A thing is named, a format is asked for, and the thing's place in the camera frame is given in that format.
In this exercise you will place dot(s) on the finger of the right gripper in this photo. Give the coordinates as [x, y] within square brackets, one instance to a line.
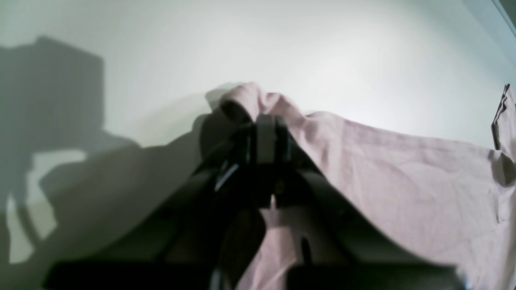
[494, 126]

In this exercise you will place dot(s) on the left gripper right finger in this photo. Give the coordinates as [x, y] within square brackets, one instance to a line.
[339, 248]

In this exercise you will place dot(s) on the pink T-shirt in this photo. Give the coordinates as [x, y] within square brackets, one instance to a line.
[447, 201]

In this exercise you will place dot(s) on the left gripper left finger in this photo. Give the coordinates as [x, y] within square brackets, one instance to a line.
[204, 236]

